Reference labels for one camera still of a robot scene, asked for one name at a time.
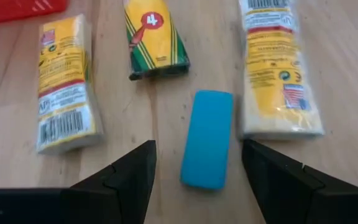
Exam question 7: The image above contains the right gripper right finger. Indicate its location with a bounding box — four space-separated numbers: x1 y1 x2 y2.
242 139 358 224

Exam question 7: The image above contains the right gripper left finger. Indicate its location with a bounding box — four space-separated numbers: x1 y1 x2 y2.
61 140 157 224

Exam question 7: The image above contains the blue eraser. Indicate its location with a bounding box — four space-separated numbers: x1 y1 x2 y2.
180 89 234 191

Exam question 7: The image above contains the yellow crayon pack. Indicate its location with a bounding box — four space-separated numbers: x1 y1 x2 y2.
35 13 105 156
237 0 326 140
122 0 191 82

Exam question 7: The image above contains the red plastic basket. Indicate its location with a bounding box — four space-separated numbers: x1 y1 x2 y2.
0 0 70 26

